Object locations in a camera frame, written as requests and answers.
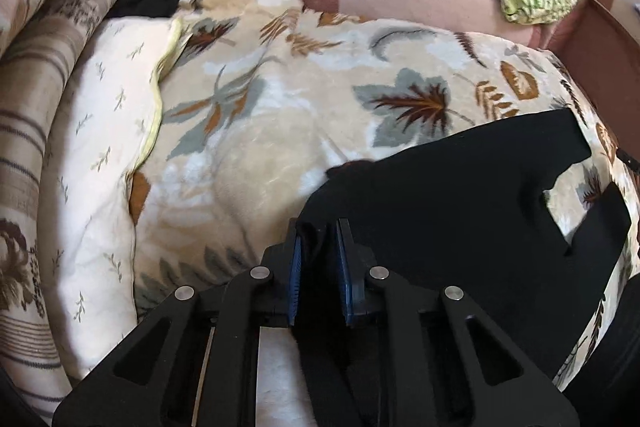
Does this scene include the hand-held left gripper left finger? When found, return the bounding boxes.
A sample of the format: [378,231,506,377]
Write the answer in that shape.
[51,218,304,427]

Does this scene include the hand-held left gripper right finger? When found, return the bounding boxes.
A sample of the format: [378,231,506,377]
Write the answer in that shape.
[336,218,581,427]

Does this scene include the black pants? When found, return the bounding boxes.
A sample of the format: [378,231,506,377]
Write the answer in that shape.
[292,108,632,427]

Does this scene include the leaf print fleece blanket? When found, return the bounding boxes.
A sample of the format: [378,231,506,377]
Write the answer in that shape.
[127,0,640,390]

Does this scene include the white sprig-print pillow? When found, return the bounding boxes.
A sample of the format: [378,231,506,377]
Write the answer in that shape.
[37,18,182,383]

